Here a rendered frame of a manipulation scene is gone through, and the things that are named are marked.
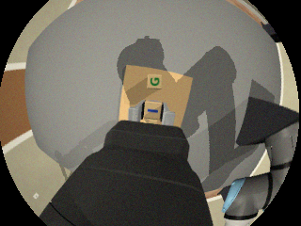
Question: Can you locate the tan flat mat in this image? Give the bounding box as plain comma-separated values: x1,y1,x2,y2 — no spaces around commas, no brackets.
119,65,193,128

